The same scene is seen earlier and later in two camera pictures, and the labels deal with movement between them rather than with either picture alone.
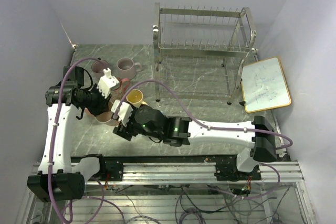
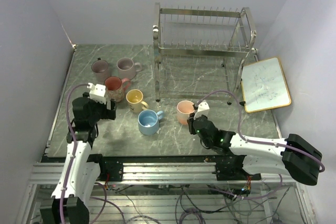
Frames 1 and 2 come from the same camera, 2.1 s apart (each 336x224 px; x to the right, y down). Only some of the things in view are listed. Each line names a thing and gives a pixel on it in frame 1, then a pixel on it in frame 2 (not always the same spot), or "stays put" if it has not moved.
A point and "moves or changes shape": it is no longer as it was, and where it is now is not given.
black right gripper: (126, 131) → (190, 121)
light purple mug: (126, 68) stays put
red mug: (119, 93) stays put
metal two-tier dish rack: (199, 51) stays put
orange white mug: (107, 118) moves or changes shape
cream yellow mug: (135, 97) stays put
